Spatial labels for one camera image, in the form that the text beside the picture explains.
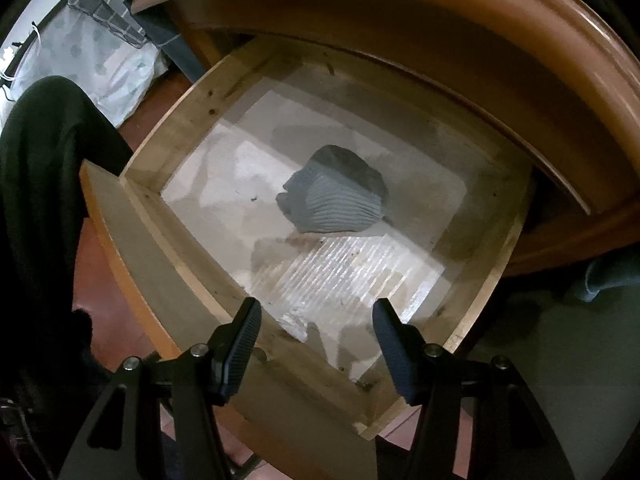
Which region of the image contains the grey knitted sock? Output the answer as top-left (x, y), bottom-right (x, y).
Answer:
top-left (276, 144), bottom-right (393, 235)

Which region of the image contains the wooden drawer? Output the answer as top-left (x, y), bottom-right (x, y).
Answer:
top-left (80, 35), bottom-right (533, 480)

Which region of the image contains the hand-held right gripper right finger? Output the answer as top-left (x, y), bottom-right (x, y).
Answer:
top-left (372, 297), bottom-right (576, 480)

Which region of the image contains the brown wooden nightstand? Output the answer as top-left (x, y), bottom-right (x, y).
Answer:
top-left (130, 0), bottom-right (640, 278)

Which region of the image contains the grey plaid pillow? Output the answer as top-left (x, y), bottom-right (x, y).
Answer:
top-left (67, 0), bottom-right (148, 51)

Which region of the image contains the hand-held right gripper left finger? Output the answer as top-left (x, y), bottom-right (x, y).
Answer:
top-left (57, 296), bottom-right (263, 480)

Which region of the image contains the white dotted cloth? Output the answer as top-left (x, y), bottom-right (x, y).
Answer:
top-left (10, 7), bottom-right (171, 128)

